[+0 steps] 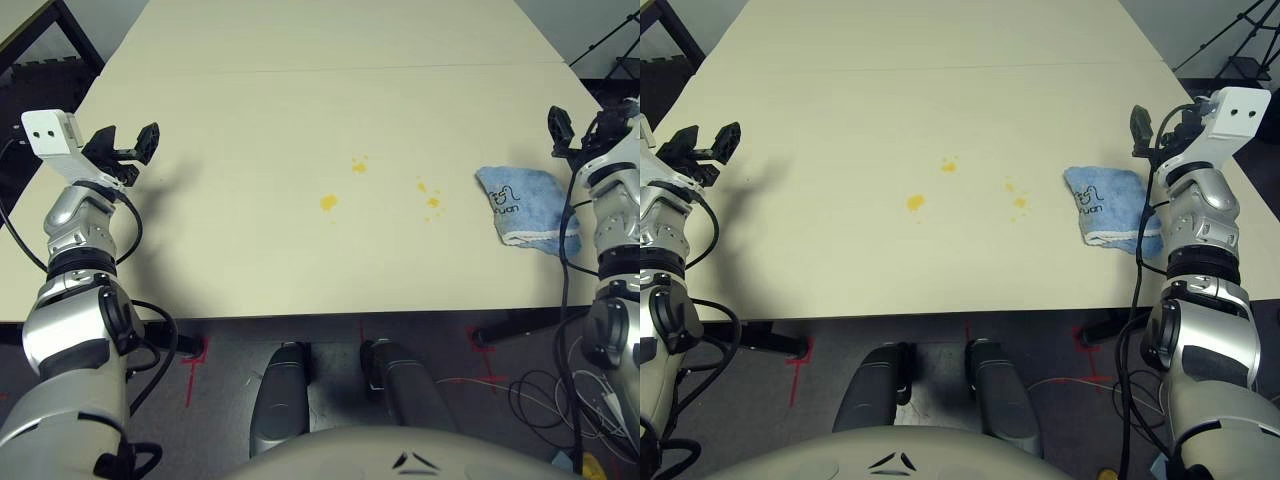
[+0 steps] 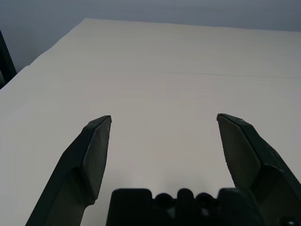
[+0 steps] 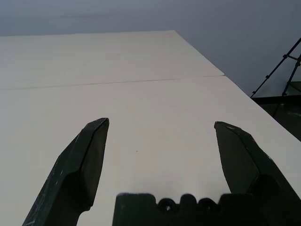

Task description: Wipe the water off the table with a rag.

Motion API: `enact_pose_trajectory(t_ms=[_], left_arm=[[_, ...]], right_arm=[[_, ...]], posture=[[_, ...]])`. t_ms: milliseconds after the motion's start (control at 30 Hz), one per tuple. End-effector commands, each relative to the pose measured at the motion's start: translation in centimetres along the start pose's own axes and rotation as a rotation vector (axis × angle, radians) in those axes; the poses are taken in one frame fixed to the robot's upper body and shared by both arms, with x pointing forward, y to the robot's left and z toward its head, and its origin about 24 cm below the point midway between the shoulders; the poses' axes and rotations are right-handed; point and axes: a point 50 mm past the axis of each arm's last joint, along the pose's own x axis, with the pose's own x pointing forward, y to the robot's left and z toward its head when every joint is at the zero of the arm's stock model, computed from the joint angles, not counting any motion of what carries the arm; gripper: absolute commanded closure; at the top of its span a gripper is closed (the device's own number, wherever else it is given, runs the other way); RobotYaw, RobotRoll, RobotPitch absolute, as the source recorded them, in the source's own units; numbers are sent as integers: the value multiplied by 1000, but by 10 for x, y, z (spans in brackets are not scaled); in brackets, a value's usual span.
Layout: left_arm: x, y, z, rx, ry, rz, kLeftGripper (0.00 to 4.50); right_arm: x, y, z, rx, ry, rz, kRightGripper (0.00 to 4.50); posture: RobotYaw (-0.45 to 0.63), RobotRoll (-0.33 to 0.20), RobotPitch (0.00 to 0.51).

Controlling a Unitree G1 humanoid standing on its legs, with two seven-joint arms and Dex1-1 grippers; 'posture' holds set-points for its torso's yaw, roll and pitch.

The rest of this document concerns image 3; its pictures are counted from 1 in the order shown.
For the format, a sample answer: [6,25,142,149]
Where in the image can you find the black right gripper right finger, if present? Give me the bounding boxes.
[214,121,301,226]

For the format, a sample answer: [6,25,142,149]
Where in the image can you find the black tripod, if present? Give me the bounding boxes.
[250,36,301,118]

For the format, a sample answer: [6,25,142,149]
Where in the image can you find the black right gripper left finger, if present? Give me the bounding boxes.
[22,117,110,226]

